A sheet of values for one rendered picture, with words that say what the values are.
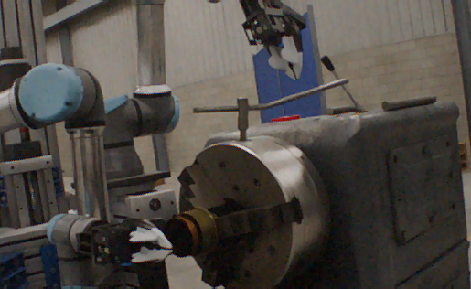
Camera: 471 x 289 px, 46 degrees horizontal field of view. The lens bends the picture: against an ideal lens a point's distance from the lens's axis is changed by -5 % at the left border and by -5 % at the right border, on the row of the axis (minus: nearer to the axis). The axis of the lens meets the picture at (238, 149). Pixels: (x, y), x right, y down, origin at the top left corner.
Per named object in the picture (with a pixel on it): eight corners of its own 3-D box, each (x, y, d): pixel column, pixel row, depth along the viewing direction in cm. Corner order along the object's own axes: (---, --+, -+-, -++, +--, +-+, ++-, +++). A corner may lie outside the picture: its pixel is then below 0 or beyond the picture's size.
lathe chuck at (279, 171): (210, 267, 136) (204, 133, 131) (321, 298, 115) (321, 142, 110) (182, 277, 129) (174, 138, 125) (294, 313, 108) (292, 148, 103)
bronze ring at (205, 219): (192, 203, 115) (156, 212, 109) (226, 203, 109) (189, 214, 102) (198, 249, 116) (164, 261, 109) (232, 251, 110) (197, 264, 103)
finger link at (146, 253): (151, 272, 96) (119, 264, 102) (177, 264, 100) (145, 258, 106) (149, 254, 96) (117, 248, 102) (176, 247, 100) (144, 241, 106)
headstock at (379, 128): (340, 233, 189) (326, 114, 187) (477, 235, 157) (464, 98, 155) (211, 288, 146) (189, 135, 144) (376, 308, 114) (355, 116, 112)
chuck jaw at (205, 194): (226, 213, 121) (197, 169, 126) (239, 198, 118) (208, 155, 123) (187, 225, 113) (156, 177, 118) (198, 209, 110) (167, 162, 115)
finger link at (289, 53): (283, 80, 119) (267, 40, 121) (300, 79, 124) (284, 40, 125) (294, 73, 117) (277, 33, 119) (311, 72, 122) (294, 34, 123)
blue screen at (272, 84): (248, 193, 1004) (230, 56, 992) (294, 186, 1013) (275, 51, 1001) (303, 236, 595) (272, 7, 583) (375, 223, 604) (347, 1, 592)
